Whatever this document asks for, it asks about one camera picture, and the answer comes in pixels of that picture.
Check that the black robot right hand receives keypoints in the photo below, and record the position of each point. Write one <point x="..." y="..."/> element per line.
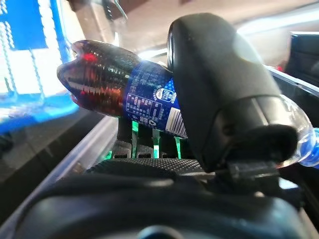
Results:
<point x="219" y="74"/>

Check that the cola bottle blue label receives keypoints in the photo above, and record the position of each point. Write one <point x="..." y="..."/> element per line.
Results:
<point x="104" y="82"/>

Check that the blue plastic shopping basket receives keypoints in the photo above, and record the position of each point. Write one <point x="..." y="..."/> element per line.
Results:
<point x="22" y="25"/>

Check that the clear plastic shelf edge rail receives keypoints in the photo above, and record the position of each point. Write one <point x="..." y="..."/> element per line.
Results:
<point x="74" y="154"/>

